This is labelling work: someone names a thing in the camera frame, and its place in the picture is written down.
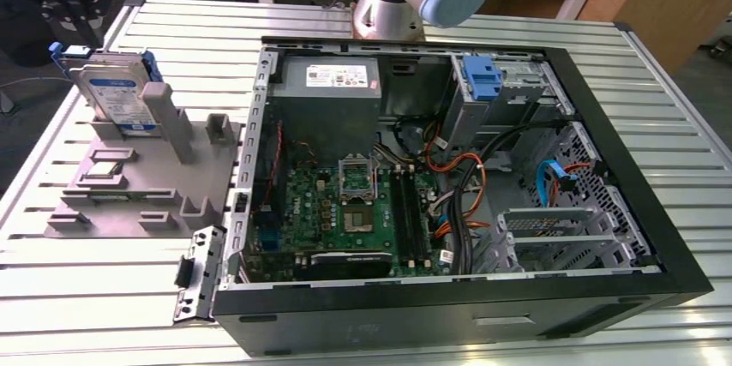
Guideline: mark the hard disk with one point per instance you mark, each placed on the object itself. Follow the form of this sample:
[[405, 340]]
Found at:
[[117, 96]]

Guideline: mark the metal disk bay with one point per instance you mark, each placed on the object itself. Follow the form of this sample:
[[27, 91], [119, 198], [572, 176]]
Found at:
[[549, 214]]

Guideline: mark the black office chair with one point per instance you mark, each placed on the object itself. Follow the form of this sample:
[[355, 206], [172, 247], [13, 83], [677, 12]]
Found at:
[[28, 40]]

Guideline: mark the CPU with silver top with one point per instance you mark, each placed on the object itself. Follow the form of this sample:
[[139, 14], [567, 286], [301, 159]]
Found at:
[[105, 170]]

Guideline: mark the green RAM stick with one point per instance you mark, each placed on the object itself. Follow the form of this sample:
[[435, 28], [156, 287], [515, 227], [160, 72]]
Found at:
[[115, 197]]

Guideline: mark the grey parts rack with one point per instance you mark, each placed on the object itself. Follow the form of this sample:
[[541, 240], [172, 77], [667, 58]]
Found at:
[[171, 194]]

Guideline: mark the grey power supply unit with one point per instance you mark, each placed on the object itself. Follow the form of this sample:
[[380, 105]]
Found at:
[[325, 113]]

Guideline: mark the green motherboard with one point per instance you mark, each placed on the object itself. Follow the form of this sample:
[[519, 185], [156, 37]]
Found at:
[[308, 211]]

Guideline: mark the CPU socket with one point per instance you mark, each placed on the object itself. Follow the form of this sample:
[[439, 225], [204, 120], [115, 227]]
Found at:
[[359, 220]]

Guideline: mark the blue drive latch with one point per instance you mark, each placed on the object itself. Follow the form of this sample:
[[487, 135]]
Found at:
[[483, 79]]

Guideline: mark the grey optical drive cage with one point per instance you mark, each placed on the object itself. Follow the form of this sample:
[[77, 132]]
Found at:
[[465, 121]]

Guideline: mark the black RAM slot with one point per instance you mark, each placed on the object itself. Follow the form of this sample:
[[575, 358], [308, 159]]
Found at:
[[401, 216], [417, 216]]

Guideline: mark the black graphics card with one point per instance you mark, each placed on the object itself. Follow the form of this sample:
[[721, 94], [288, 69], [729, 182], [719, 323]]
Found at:
[[348, 264]]

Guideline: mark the black open PC case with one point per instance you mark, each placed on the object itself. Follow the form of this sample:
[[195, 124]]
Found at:
[[400, 319]]

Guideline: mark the brown wooden cabinet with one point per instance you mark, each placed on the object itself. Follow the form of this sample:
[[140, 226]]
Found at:
[[675, 6]]

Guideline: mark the black chair wheel base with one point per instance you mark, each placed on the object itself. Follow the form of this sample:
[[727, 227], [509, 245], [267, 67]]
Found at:
[[721, 46]]

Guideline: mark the grey metal card bracket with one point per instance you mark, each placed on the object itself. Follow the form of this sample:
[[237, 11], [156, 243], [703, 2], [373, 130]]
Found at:
[[200, 271]]

